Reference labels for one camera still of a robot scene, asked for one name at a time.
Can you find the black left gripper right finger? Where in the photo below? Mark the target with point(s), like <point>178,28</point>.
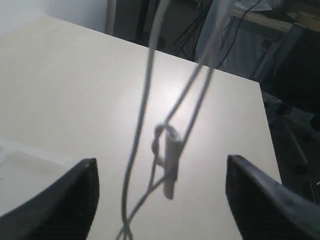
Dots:
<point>264,209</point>

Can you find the clear plastic open case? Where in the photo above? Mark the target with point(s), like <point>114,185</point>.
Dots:
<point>23,162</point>

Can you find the background wooden desk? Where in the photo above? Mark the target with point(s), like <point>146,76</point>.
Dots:
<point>262,20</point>

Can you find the black office chair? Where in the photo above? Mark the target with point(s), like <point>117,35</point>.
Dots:
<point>292,75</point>

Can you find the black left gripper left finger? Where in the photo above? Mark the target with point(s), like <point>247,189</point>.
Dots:
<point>63,211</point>

